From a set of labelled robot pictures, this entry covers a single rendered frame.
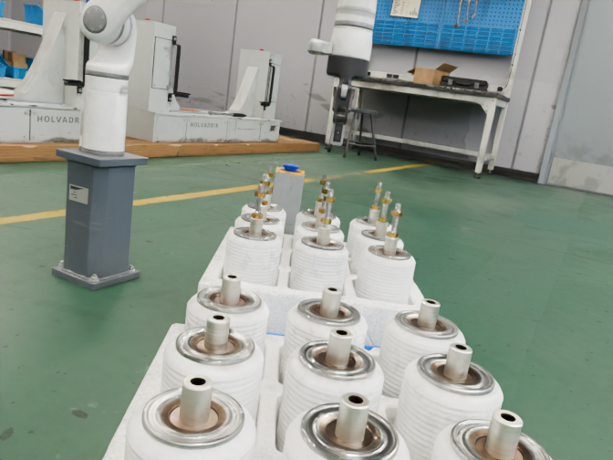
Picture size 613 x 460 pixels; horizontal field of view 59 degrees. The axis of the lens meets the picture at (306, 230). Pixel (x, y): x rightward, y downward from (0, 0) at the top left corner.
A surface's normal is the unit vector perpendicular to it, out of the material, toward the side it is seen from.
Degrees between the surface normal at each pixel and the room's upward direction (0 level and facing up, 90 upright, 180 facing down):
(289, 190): 90
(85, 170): 94
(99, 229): 90
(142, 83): 90
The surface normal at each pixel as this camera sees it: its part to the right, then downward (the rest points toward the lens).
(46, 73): 0.87, 0.24
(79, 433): 0.14, -0.96
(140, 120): -0.48, 0.15
